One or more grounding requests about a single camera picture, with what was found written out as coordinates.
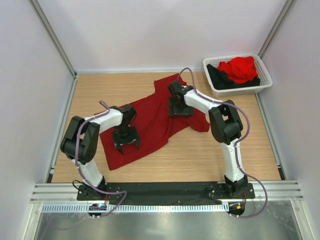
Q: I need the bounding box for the left aluminium corner post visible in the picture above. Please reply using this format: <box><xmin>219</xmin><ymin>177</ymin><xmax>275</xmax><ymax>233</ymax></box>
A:
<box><xmin>28</xmin><ymin>0</ymin><xmax>77</xmax><ymax>78</ymax></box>

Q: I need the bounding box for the right aluminium corner post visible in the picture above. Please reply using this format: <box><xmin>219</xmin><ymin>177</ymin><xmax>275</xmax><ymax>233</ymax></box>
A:
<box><xmin>258</xmin><ymin>0</ymin><xmax>297</xmax><ymax>59</ymax></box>

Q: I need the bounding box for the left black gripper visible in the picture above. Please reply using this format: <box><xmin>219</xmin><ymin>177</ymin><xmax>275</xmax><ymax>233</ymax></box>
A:
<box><xmin>113</xmin><ymin>125</ymin><xmax>141</xmax><ymax>154</ymax></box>

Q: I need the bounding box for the white plastic basket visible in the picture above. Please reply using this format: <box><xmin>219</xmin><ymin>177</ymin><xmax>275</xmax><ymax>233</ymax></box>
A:
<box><xmin>202</xmin><ymin>53</ymin><xmax>273</xmax><ymax>98</ymax></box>

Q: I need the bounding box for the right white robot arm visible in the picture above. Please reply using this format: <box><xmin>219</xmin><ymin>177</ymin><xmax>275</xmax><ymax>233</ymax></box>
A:
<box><xmin>168</xmin><ymin>80</ymin><xmax>248</xmax><ymax>198</ymax></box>

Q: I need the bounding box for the dark red t-shirt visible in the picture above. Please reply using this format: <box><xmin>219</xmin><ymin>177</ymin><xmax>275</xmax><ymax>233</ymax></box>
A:
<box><xmin>100</xmin><ymin>74</ymin><xmax>210</xmax><ymax>171</ymax></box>

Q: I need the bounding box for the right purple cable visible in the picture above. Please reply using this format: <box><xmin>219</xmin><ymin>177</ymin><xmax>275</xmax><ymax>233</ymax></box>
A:
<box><xmin>177</xmin><ymin>67</ymin><xmax>269</xmax><ymax>221</ymax></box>

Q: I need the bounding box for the white slotted cable duct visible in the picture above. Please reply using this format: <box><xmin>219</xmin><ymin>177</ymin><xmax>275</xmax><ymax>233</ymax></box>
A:
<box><xmin>41</xmin><ymin>203</ymin><xmax>229</xmax><ymax>214</ymax></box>

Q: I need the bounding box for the aluminium front frame rail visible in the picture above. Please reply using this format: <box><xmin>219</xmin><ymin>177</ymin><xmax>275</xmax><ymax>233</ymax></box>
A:
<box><xmin>29</xmin><ymin>180</ymin><xmax>304</xmax><ymax>204</ymax></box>

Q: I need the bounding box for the black shirt in basket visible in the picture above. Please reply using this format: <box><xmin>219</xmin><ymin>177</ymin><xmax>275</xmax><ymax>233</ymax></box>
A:
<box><xmin>206</xmin><ymin>64</ymin><xmax>261</xmax><ymax>90</ymax></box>

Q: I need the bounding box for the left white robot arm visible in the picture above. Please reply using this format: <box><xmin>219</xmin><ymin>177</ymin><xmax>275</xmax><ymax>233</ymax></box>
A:
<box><xmin>60</xmin><ymin>104</ymin><xmax>141</xmax><ymax>200</ymax></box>

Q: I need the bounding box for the aluminium corner post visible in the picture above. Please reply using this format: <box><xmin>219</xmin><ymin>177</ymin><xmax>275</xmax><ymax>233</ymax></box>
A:
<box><xmin>28</xmin><ymin>0</ymin><xmax>77</xmax><ymax>78</ymax></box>
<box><xmin>258</xmin><ymin>0</ymin><xmax>297</xmax><ymax>59</ymax></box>

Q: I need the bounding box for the purple cable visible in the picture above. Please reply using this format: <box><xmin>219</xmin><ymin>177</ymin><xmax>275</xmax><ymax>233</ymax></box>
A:
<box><xmin>73</xmin><ymin>100</ymin><xmax>128</xmax><ymax>231</ymax></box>
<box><xmin>177</xmin><ymin>67</ymin><xmax>269</xmax><ymax>221</ymax></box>

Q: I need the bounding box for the bright red shirt in basket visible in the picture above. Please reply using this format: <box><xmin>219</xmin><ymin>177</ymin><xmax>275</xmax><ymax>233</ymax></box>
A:
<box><xmin>217</xmin><ymin>56</ymin><xmax>258</xmax><ymax>84</ymax></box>

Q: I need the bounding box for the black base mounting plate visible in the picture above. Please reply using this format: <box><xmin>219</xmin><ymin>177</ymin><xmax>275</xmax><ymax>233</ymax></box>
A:
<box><xmin>75</xmin><ymin>181</ymin><xmax>256</xmax><ymax>206</ymax></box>

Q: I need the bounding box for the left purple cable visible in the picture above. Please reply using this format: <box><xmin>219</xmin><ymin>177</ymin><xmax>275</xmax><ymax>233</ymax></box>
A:
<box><xmin>73</xmin><ymin>100</ymin><xmax>128</xmax><ymax>231</ymax></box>

